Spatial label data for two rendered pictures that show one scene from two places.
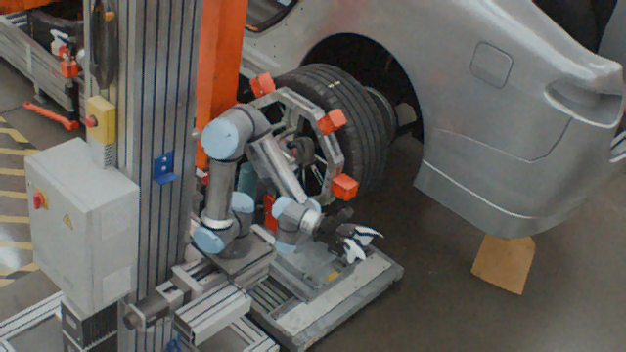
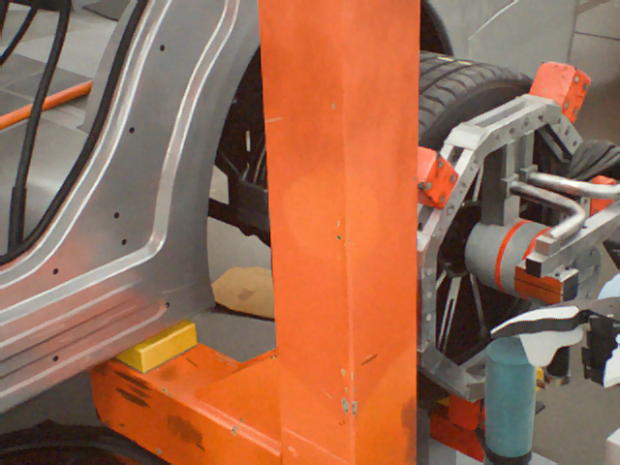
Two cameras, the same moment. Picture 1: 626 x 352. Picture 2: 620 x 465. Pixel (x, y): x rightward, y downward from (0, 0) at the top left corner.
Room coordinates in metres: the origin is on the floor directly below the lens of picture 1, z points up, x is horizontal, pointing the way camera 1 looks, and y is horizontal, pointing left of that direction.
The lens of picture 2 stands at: (2.74, 2.09, 1.83)
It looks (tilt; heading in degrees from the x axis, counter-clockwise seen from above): 26 degrees down; 278
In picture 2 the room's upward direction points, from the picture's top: 2 degrees counter-clockwise
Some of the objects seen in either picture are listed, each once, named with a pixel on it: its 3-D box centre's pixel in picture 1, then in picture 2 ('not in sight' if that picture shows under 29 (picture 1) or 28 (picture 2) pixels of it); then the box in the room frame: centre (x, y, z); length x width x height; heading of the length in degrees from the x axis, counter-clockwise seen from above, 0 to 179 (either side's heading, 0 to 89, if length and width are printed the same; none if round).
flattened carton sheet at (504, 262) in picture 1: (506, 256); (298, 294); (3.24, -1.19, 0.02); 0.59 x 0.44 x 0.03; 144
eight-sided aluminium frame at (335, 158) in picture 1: (290, 151); (498, 250); (2.66, 0.12, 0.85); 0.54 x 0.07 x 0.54; 54
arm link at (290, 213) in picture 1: (290, 213); not in sight; (1.81, 0.04, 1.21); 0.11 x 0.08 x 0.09; 69
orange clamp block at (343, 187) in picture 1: (343, 187); (586, 196); (2.48, -0.14, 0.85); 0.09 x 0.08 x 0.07; 54
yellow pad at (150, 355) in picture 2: not in sight; (147, 336); (3.32, 0.23, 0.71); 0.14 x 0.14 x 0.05; 54
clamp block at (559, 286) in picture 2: not in sight; (545, 280); (2.59, 0.37, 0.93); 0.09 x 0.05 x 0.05; 144
